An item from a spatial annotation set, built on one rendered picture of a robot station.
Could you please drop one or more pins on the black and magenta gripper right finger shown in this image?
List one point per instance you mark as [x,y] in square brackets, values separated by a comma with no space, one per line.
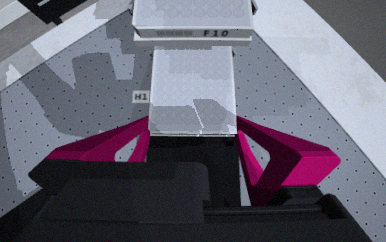
[293,161]

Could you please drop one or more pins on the white multi-well plate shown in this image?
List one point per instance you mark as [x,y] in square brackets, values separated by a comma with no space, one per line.
[192,22]
[192,92]

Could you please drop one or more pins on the grey perforated base plate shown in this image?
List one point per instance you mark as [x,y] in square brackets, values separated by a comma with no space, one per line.
[87,88]

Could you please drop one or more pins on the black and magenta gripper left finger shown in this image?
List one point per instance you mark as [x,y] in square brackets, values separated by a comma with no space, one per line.
[103,146]

